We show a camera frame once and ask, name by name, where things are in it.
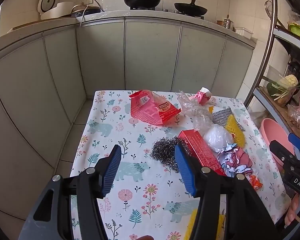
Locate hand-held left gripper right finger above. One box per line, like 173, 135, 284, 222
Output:
174, 143, 282, 240

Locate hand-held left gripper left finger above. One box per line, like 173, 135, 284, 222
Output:
17, 144, 122, 240

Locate pink plastic bin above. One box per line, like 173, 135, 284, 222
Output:
261, 117, 300, 173

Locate red cardboard box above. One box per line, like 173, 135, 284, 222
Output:
177, 129, 227, 176

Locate steel wool scrubber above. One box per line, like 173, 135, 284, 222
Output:
150, 136, 192, 173

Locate orange white candy wrapper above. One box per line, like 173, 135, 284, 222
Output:
249, 175, 263, 191

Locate paper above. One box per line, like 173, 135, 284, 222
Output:
217, 146, 253, 180

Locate white plastic bag ball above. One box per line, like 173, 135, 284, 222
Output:
203, 125, 235, 153

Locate yellow dish cloth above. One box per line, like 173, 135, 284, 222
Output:
224, 114, 246, 148

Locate clear plastic wrap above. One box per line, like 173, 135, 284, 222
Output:
176, 91, 215, 132

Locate silver scouring cloth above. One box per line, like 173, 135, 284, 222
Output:
211, 107, 246, 132

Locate red snack bag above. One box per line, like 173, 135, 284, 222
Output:
129, 89, 182, 126

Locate pink white carton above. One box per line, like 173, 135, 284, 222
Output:
195, 87, 213, 106

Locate person's right hand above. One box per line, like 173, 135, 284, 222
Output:
284, 194, 300, 227

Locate clear plastic bag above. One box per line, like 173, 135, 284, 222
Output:
287, 103, 300, 132

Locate floral tablecloth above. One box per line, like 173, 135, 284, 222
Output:
69, 89, 292, 240

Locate cardboard shelf sheet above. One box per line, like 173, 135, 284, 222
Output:
259, 87, 300, 140

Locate clear vegetable container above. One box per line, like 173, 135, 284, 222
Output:
266, 79, 298, 107

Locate yellow plastic sheet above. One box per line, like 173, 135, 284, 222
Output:
184, 208, 226, 240

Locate container of vegetables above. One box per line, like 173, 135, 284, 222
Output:
273, 83, 300, 100

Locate cauliflower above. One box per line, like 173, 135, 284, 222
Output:
277, 74, 299, 88

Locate metal storage rack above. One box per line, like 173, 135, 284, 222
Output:
244, 0, 300, 140

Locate kitchen counter cabinets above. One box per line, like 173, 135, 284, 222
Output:
0, 10, 258, 222

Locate white plastic container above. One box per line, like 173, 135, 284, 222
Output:
234, 27, 253, 40

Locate steel kettle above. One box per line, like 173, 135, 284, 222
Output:
224, 15, 235, 31

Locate black induction cooker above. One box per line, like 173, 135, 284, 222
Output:
70, 4, 102, 18

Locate gas stove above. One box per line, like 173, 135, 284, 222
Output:
129, 6, 205, 20

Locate white rice cooker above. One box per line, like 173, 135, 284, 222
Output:
37, 0, 77, 20

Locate wire strainer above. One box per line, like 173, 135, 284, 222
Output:
264, 0, 278, 21

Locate white power cable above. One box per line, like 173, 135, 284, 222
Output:
79, 4, 90, 28

